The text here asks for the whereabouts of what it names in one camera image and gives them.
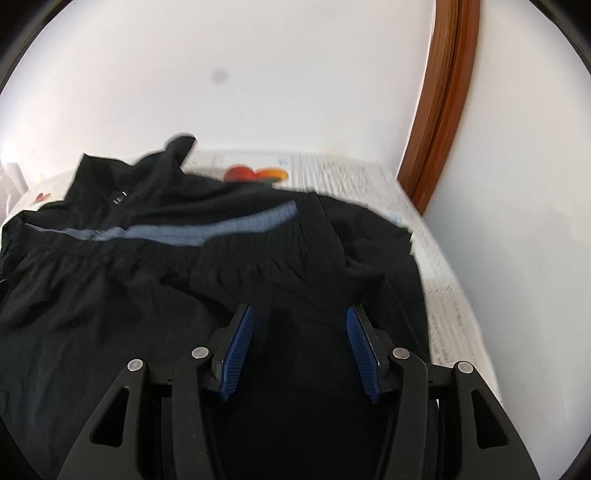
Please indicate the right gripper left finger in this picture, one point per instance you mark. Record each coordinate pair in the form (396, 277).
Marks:
(148, 424)

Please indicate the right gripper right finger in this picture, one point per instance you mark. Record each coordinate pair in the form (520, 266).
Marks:
(449, 424)

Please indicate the black white blue jacket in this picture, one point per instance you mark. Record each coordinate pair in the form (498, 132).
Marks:
(345, 439)

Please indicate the fruit print bed sheet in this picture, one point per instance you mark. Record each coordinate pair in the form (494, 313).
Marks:
(415, 239)

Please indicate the white plastic Miniso bag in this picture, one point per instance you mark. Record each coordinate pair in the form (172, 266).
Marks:
(12, 187)

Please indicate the brown wooden door frame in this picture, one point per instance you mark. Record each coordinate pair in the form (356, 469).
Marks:
(443, 96)

